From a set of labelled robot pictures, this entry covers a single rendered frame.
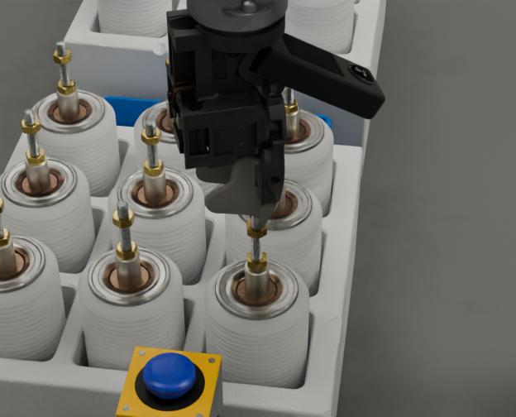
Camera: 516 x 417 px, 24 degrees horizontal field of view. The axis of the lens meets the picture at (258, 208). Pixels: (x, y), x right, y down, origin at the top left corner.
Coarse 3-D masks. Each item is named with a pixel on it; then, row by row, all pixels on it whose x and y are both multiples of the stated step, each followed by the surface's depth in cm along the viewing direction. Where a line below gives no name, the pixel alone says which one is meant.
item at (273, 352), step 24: (216, 312) 107; (288, 312) 107; (216, 336) 109; (240, 336) 107; (264, 336) 106; (288, 336) 107; (240, 360) 109; (264, 360) 108; (288, 360) 110; (264, 384) 111; (288, 384) 112
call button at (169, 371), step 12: (156, 360) 92; (168, 360) 92; (180, 360) 92; (144, 372) 91; (156, 372) 91; (168, 372) 91; (180, 372) 91; (192, 372) 91; (144, 384) 92; (156, 384) 90; (168, 384) 90; (180, 384) 90; (192, 384) 91; (168, 396) 90
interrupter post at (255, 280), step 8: (248, 272) 106; (256, 272) 106; (264, 272) 106; (248, 280) 107; (256, 280) 107; (264, 280) 107; (248, 288) 108; (256, 288) 107; (264, 288) 108; (256, 296) 108; (264, 296) 108
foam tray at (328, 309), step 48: (336, 192) 130; (96, 240) 124; (336, 240) 124; (192, 288) 119; (336, 288) 119; (192, 336) 114; (336, 336) 115; (0, 384) 111; (48, 384) 110; (96, 384) 110; (240, 384) 110; (336, 384) 116
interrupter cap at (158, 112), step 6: (162, 102) 130; (150, 108) 129; (156, 108) 129; (162, 108) 129; (144, 114) 128; (150, 114) 128; (156, 114) 128; (162, 114) 128; (144, 120) 127; (156, 120) 128; (162, 120) 128; (144, 126) 127; (156, 126) 127; (162, 126) 127; (168, 126) 127; (162, 132) 126; (168, 132) 126; (162, 138) 125; (168, 138) 125; (174, 138) 125
